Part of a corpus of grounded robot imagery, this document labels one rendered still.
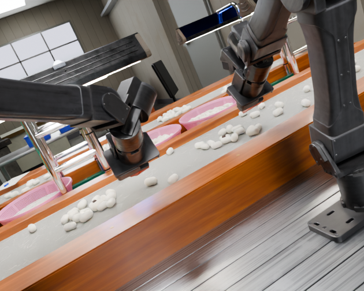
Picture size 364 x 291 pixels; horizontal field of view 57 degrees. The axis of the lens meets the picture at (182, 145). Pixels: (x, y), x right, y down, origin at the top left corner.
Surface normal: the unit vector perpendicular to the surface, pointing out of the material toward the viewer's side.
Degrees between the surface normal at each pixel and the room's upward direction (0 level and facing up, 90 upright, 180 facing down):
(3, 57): 90
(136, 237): 90
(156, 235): 90
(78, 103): 87
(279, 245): 0
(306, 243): 0
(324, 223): 0
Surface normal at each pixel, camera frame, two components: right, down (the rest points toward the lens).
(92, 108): 0.76, -0.14
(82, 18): 0.37, 0.11
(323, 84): -0.89, 0.43
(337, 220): -0.38, -0.89
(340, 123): 0.26, 0.44
